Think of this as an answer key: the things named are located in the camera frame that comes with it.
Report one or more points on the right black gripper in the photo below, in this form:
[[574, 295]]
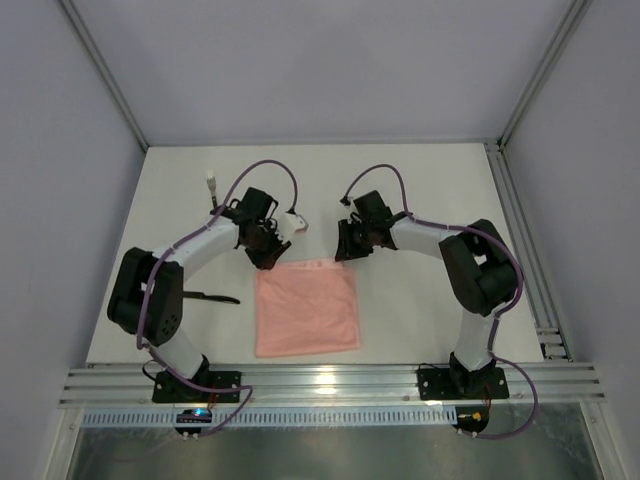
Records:
[[353, 240]]

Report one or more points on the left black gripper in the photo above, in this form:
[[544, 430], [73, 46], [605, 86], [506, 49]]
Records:
[[265, 245]]

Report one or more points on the pink cloth napkin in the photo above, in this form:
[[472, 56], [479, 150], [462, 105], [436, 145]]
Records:
[[306, 308]]

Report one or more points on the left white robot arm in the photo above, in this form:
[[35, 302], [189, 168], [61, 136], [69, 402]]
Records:
[[147, 298]]

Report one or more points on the left small controller board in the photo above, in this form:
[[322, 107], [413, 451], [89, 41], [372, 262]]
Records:
[[190, 423]]

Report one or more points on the small controller board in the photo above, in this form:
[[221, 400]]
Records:
[[471, 420], [190, 423]]

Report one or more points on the right small controller board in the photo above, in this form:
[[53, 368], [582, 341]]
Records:
[[471, 420]]

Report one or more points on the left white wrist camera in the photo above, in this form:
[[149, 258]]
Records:
[[291, 224]]

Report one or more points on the black handled knife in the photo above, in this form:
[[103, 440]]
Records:
[[213, 298]]

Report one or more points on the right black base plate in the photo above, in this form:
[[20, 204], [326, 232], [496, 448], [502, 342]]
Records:
[[455, 382]]

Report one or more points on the right side aluminium rail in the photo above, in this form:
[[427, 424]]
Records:
[[554, 345]]

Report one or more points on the aluminium rail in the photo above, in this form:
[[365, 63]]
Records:
[[288, 385], [554, 345]]

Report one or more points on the front aluminium rail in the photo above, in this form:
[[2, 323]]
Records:
[[288, 385]]

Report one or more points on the slotted cable duct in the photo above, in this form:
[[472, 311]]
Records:
[[269, 417]]

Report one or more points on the left corner aluminium post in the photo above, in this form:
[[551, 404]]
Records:
[[88, 44]]

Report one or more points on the corner aluminium post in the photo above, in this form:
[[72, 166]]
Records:
[[564, 31], [88, 44]]

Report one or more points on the right corner aluminium post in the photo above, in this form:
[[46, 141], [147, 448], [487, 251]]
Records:
[[564, 31]]

